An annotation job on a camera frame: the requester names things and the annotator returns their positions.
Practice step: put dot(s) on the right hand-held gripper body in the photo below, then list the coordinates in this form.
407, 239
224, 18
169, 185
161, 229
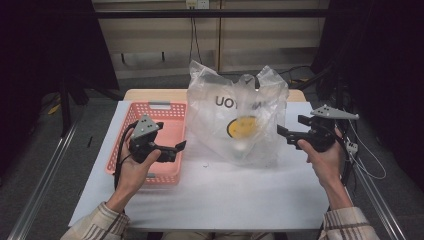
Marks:
321, 136

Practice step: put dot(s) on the person's right hand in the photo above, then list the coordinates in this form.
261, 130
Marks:
328, 165

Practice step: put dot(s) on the white power strip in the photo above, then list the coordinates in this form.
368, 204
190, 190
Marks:
352, 147

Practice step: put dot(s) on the person's left hand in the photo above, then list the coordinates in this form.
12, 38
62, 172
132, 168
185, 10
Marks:
133, 173

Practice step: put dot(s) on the metal floor rail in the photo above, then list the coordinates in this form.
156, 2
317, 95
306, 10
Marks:
380, 206
43, 180

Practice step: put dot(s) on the black metal stand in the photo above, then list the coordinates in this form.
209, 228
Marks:
65, 106

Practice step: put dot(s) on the clear plastic bag with smiley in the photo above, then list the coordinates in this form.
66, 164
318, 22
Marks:
213, 126

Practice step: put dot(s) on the white wall socket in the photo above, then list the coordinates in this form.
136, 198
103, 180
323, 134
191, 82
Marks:
197, 3

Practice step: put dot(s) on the pink plastic basket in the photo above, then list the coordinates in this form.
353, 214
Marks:
171, 130

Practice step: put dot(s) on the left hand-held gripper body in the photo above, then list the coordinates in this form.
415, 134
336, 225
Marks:
143, 146

